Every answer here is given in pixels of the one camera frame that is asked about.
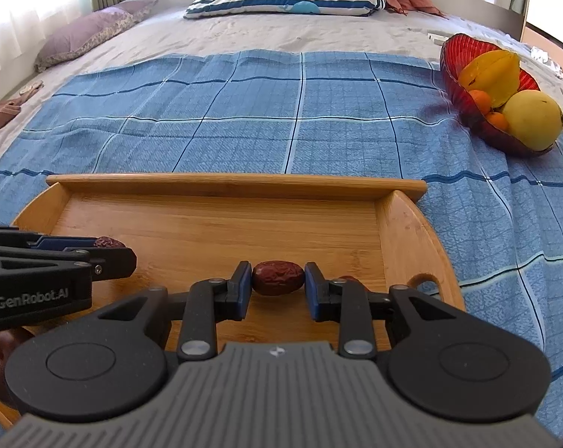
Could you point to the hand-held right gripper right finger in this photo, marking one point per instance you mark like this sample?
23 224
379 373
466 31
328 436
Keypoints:
312 292

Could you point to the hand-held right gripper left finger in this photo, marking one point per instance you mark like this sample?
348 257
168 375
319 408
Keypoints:
245 290

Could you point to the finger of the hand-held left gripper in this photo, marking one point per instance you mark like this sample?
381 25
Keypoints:
53 242
116 263

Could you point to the red date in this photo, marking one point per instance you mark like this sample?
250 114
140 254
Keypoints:
277 277
109 242
351 279

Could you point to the wooden serving tray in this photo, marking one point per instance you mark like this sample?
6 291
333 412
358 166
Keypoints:
216 233

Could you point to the pink clothing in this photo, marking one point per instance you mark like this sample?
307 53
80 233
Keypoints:
6 112

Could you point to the blue checkered sheet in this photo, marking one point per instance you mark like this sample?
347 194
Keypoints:
263 102

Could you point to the purple pillow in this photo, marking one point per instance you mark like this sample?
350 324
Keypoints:
85 32

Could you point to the small kumquat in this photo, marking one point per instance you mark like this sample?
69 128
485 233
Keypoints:
480 101
498 121

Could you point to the bed with grey sheet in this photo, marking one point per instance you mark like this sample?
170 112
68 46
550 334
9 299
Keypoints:
263 32

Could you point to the red glass bowl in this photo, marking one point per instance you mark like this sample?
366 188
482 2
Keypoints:
454 56

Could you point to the yellow pear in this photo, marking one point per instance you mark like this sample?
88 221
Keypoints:
531 119

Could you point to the small white object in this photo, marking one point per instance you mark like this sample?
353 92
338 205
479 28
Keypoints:
436 38

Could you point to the yellow starfruit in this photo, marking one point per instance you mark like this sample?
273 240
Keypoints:
491 72

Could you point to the white crumpled cloth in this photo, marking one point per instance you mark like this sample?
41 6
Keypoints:
545 60

